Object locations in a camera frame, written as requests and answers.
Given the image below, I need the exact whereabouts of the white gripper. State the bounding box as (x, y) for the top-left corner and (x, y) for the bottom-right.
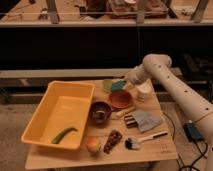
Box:
(124, 68), (141, 85)

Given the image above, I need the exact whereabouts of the blue green sponge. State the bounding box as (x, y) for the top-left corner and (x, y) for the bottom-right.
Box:
(111, 80), (126, 91)

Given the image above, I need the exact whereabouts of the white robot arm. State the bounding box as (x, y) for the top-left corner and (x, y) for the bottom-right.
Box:
(125, 54), (213, 171)

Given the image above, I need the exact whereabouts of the green plastic cup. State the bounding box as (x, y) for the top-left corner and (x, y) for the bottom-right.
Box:
(102, 79), (113, 93)

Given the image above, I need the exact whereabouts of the white plastic container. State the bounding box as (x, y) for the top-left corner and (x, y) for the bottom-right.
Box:
(137, 82), (152, 101)

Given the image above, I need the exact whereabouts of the grey folded cloth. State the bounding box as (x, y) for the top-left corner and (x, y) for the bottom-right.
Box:
(132, 110), (162, 133)

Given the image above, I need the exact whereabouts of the brown striped block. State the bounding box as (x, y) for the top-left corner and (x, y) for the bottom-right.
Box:
(124, 115), (137, 128)

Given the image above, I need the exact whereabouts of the dark brown bowl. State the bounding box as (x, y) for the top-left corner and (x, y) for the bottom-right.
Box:
(89, 101), (111, 125)

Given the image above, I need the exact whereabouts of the black foot pedal box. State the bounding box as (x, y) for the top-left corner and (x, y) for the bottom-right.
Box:
(183, 123), (203, 142)

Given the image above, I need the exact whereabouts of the yellow plastic bin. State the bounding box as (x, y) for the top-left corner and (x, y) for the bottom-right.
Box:
(21, 81), (95, 150)

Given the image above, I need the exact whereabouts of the orange peach toy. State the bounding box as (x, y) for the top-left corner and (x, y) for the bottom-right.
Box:
(86, 137), (101, 154)

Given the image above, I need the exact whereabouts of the green chili pepper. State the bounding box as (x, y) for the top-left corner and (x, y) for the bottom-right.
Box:
(51, 127), (78, 144)

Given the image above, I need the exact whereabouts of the white handled dish brush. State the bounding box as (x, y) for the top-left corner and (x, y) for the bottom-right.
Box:
(125, 131), (168, 150)

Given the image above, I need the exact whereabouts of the black cable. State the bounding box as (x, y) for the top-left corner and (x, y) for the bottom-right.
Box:
(162, 111), (211, 171)

